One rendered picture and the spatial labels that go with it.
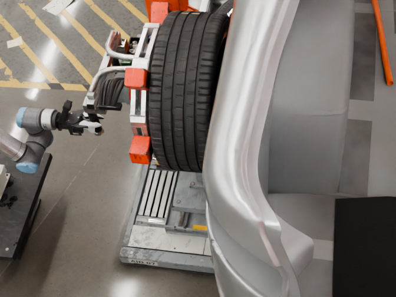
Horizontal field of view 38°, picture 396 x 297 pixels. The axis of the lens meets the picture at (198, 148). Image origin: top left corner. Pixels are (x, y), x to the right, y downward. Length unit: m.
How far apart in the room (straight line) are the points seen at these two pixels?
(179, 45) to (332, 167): 0.71
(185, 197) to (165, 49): 0.95
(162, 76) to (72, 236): 1.30
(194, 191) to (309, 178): 1.00
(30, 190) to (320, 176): 1.56
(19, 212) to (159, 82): 1.15
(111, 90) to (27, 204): 0.93
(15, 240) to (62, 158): 0.75
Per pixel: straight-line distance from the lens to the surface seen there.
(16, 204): 2.94
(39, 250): 3.12
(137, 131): 2.22
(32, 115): 2.48
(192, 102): 2.05
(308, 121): 1.85
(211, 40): 2.11
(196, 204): 2.79
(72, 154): 3.40
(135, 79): 2.07
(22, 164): 2.51
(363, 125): 2.11
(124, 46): 2.49
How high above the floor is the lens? 2.61
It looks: 53 degrees down
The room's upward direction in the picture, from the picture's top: 9 degrees counter-clockwise
